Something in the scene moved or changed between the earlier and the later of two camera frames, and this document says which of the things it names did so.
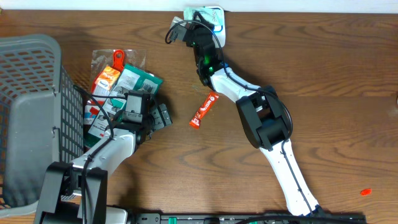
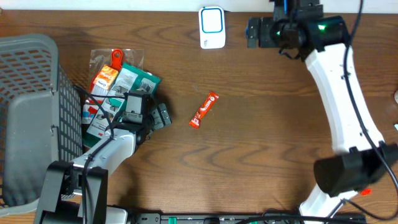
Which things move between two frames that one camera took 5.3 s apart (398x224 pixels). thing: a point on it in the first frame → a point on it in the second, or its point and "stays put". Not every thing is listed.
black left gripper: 160,116 stays put
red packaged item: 106,67 stays put
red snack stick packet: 211,98 stays put
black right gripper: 193,37 → 252,32
